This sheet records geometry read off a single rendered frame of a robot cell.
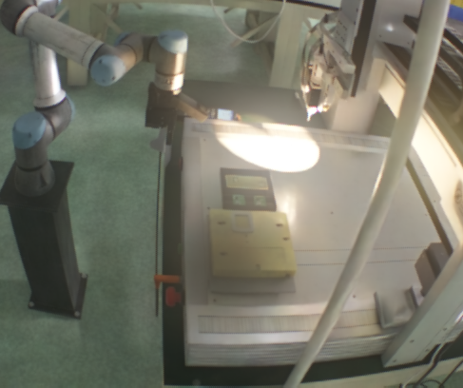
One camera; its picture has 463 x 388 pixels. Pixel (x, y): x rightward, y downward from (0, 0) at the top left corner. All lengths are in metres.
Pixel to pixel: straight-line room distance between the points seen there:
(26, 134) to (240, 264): 0.76
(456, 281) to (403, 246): 0.34
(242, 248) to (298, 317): 0.18
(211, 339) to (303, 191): 0.48
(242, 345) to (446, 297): 0.39
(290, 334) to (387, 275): 0.28
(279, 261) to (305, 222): 0.18
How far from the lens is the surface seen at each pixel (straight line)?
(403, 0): 1.05
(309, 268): 0.99
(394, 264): 1.07
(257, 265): 0.92
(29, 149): 1.41
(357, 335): 0.91
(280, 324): 0.88
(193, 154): 1.21
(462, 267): 0.79
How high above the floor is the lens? 1.56
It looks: 38 degrees down
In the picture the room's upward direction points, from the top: 9 degrees clockwise
